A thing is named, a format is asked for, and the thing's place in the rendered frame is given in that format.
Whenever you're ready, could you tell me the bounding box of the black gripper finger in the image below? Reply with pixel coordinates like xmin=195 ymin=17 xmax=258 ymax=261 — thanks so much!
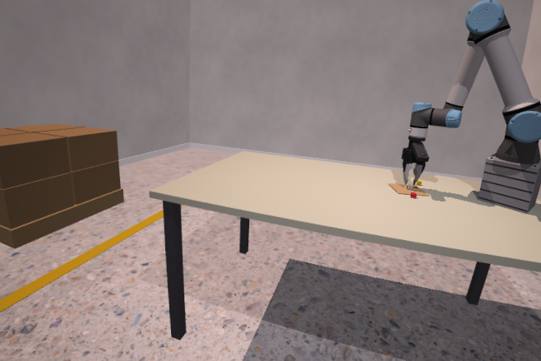
xmin=413 ymin=162 xmax=426 ymax=185
xmin=403 ymin=156 xmax=411 ymax=185

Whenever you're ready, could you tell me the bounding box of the tan flat mat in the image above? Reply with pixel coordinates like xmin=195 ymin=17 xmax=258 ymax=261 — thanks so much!
xmin=388 ymin=183 xmax=429 ymax=197

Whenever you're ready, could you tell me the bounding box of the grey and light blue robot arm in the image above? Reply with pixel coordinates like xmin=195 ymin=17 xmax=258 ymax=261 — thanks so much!
xmin=409 ymin=0 xmax=541 ymax=164

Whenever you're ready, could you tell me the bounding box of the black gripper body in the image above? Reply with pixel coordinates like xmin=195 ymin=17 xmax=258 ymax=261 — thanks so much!
xmin=402 ymin=136 xmax=425 ymax=164

